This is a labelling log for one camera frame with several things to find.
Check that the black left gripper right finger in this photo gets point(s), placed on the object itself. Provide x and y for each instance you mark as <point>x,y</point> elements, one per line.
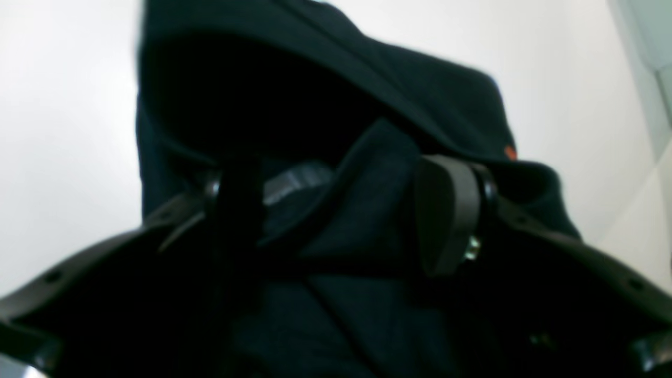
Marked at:
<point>552,305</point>

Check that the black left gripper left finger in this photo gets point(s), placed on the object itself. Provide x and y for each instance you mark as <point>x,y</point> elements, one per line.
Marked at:
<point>159,301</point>

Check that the black T-shirt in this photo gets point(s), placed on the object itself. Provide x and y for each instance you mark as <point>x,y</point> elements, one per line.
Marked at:
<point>313,264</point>

